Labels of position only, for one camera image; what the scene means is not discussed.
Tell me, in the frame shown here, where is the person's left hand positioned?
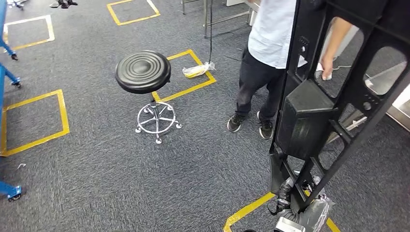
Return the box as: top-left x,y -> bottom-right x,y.
320,54 -> 336,81

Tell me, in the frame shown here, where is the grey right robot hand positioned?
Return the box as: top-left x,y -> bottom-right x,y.
276,176 -> 335,232

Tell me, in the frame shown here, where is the white cloth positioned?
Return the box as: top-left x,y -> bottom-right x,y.
315,62 -> 334,81

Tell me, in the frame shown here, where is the long black plastic car part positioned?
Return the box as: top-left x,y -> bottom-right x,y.
269,0 -> 410,214

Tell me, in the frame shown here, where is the person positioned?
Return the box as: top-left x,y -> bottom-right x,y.
226,0 -> 354,141
49,0 -> 78,9

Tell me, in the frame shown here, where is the clear plastic bag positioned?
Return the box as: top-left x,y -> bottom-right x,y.
182,61 -> 216,79

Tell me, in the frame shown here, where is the black round stool chrome base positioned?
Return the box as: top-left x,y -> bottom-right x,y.
115,50 -> 183,145

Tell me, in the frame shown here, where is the blue metal rack on casters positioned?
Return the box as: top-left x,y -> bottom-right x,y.
0,0 -> 19,61
0,62 -> 23,203

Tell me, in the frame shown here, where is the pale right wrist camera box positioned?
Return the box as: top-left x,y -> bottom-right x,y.
274,217 -> 307,232

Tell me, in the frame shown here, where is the thin black hanging cable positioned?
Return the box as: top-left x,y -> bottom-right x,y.
208,0 -> 215,65

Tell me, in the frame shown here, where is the metal table frame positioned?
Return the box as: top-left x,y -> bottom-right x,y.
181,0 -> 260,38

